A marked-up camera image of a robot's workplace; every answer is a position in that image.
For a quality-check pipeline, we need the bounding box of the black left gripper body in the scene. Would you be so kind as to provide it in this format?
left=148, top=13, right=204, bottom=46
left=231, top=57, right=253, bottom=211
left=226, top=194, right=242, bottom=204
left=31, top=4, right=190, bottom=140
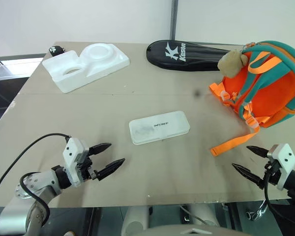
left=75, top=152, right=98, bottom=182

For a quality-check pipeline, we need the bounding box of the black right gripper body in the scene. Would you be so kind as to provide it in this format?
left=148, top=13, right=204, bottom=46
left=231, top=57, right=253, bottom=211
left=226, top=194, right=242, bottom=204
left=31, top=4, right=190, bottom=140
left=262, top=159, right=283, bottom=187

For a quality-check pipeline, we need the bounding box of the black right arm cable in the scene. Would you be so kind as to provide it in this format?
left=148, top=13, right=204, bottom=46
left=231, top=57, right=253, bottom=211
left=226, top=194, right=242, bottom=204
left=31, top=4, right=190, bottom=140
left=264, top=171, right=295, bottom=227

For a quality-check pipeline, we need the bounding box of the white moulded foam tray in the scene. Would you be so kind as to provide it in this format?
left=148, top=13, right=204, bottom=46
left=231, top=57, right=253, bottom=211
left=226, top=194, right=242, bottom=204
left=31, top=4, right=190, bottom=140
left=41, top=42, right=131, bottom=94

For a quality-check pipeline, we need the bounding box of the orange and teal backpack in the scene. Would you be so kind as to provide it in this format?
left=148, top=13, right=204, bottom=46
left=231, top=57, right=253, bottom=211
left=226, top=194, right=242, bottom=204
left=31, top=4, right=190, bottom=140
left=208, top=40, right=295, bottom=157

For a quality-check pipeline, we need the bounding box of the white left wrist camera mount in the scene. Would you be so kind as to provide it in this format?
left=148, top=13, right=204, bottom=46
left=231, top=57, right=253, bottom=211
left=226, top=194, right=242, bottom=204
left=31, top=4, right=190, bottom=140
left=62, top=137, right=89, bottom=188

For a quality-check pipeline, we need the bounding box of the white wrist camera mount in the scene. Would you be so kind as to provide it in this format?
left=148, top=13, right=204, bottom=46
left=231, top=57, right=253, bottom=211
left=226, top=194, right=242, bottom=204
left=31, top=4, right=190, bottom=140
left=62, top=137, right=89, bottom=188
left=266, top=143, right=295, bottom=191

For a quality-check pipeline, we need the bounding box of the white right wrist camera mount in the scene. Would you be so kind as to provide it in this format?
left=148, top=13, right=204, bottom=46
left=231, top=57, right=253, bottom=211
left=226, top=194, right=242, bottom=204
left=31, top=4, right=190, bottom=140
left=266, top=143, right=295, bottom=191

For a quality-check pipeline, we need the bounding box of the white plastic case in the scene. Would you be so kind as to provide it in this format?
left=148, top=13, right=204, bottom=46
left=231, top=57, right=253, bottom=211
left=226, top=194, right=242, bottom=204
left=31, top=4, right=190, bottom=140
left=128, top=110, right=191, bottom=146

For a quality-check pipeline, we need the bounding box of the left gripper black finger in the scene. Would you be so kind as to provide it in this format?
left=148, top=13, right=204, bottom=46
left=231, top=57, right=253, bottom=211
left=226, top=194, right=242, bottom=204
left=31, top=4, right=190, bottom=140
left=88, top=143, right=112, bottom=156
left=95, top=158, right=126, bottom=182

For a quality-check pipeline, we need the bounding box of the chrome metal bracket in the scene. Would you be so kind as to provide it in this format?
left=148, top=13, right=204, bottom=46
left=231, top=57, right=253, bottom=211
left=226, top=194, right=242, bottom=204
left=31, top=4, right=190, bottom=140
left=245, top=200, right=269, bottom=222

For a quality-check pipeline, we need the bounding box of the black Kason racket cover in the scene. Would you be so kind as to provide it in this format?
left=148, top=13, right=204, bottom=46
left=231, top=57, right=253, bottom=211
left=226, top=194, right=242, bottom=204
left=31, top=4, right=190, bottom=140
left=146, top=39, right=237, bottom=72

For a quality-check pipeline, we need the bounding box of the beige plush toy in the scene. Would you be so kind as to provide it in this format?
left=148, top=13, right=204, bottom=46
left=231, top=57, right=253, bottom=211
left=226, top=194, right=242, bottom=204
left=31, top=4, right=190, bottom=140
left=217, top=48, right=249, bottom=79

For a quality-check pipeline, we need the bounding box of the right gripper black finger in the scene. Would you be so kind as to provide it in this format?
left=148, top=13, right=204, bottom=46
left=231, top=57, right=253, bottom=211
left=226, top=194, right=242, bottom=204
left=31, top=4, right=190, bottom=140
left=231, top=162, right=265, bottom=190
left=246, top=145, right=270, bottom=158

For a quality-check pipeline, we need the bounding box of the white rounded cylinder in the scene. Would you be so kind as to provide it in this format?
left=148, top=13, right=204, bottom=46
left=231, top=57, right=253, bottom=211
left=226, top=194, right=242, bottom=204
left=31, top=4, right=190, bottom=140
left=185, top=203, right=220, bottom=227
left=120, top=206, right=151, bottom=236

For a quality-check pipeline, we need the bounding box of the small black paw-print pouch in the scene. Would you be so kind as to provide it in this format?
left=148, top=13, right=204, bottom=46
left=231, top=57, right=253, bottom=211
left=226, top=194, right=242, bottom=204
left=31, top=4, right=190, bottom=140
left=49, top=45, right=65, bottom=57

